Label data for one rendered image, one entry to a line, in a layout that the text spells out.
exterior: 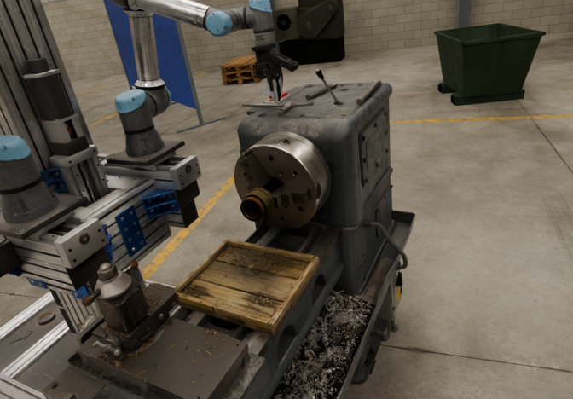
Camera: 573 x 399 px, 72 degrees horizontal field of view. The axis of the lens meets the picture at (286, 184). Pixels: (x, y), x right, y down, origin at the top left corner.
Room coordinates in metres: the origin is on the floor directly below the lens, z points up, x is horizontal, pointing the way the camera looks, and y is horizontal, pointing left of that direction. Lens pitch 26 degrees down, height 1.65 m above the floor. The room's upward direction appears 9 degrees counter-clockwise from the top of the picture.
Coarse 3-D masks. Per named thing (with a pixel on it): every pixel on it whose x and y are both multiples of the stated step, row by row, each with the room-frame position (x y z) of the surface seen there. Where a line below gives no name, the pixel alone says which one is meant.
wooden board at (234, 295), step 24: (216, 264) 1.07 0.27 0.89; (240, 264) 1.05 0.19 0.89; (264, 264) 1.03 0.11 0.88; (288, 264) 1.02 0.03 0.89; (312, 264) 0.97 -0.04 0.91; (192, 288) 0.97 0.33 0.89; (216, 288) 0.95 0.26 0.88; (240, 288) 0.94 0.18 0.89; (264, 288) 0.92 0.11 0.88; (288, 288) 0.90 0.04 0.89; (216, 312) 0.85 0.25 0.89; (240, 312) 0.82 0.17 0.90; (264, 312) 0.82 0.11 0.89; (288, 312) 0.83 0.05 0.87
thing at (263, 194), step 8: (256, 192) 1.08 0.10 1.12; (264, 192) 1.08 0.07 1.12; (248, 200) 1.05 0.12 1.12; (256, 200) 1.05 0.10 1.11; (264, 200) 1.06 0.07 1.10; (272, 200) 1.07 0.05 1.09; (240, 208) 1.06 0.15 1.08; (248, 208) 1.08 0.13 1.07; (256, 208) 1.04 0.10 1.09; (264, 208) 1.05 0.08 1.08; (272, 208) 1.08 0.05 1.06; (248, 216) 1.06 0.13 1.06; (256, 216) 1.05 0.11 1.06; (264, 216) 1.06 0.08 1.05
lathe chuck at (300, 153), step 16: (256, 144) 1.21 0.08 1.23; (272, 144) 1.17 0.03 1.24; (288, 144) 1.17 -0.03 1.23; (304, 144) 1.20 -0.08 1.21; (240, 160) 1.23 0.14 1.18; (272, 160) 1.17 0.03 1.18; (288, 160) 1.13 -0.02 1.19; (304, 160) 1.13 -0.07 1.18; (320, 160) 1.17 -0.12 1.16; (240, 176) 1.23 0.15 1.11; (288, 176) 1.14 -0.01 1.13; (304, 176) 1.11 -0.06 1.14; (320, 176) 1.13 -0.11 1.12; (240, 192) 1.24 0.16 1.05; (320, 192) 1.12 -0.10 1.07; (288, 208) 1.15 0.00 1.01; (304, 208) 1.11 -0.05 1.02; (272, 224) 1.19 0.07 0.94; (288, 224) 1.15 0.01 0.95; (304, 224) 1.12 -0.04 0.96
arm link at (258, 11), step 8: (256, 0) 1.48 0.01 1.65; (264, 0) 1.49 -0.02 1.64; (248, 8) 1.51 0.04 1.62; (256, 8) 1.48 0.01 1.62; (264, 8) 1.48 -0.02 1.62; (248, 16) 1.49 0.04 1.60; (256, 16) 1.48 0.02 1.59; (264, 16) 1.48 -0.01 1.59; (248, 24) 1.50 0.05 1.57; (256, 24) 1.49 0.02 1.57; (264, 24) 1.48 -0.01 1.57; (272, 24) 1.50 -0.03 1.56; (256, 32) 1.49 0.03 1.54
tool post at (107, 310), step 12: (132, 288) 0.72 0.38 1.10; (96, 300) 0.71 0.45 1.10; (108, 300) 0.69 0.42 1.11; (120, 300) 0.69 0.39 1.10; (132, 300) 0.70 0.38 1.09; (144, 300) 0.74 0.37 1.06; (108, 312) 0.69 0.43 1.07; (120, 312) 0.67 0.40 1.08; (132, 312) 0.70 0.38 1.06; (144, 312) 0.71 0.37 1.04; (108, 324) 0.70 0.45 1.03; (120, 324) 0.68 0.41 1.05; (132, 324) 0.68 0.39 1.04
